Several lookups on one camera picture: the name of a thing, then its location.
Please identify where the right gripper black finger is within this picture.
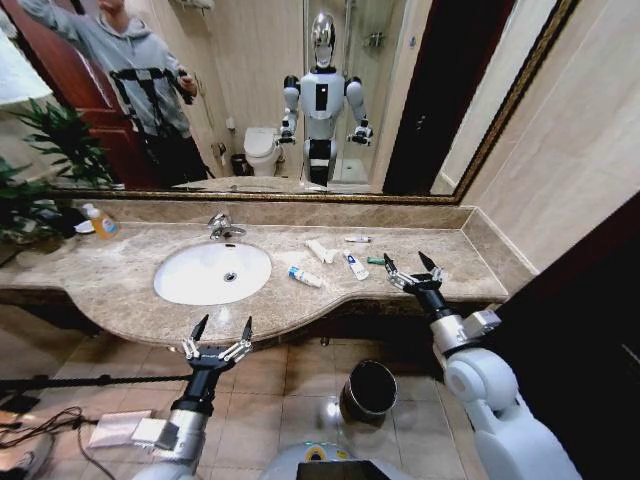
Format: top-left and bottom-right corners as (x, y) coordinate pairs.
(418, 250), (446, 282)
(382, 252), (414, 292)

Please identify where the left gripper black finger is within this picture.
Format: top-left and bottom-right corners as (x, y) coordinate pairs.
(220, 315), (254, 363)
(181, 314), (210, 361)

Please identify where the white oval sink basin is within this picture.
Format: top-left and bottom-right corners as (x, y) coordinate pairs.
(152, 241), (274, 307)

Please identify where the chrome sink faucet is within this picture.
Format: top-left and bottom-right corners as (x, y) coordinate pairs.
(207, 211), (248, 242)

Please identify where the black round trash bin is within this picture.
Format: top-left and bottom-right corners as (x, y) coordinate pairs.
(339, 359), (400, 427)

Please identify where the white blue toothpaste tube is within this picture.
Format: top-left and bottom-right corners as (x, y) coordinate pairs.
(341, 250), (371, 282)
(286, 264), (324, 290)

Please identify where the crumpled white wrapper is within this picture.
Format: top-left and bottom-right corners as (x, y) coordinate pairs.
(304, 238), (343, 265)

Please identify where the black pole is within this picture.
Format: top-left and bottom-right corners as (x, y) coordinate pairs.
(0, 371), (194, 397)

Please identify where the white flat bag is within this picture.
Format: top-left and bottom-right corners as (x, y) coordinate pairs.
(88, 409), (154, 449)

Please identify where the orange soap pump bottle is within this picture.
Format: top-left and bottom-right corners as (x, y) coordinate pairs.
(81, 202), (121, 240)

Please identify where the dark wooden door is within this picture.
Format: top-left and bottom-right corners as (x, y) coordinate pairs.
(492, 193), (640, 480)

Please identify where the green leafy plant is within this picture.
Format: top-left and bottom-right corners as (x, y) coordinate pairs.
(0, 97), (117, 244)

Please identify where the gold framed wall mirror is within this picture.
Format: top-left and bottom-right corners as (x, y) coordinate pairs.
(0, 0), (582, 207)

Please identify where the thin black cable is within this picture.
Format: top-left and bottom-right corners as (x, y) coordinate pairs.
(0, 405), (119, 480)

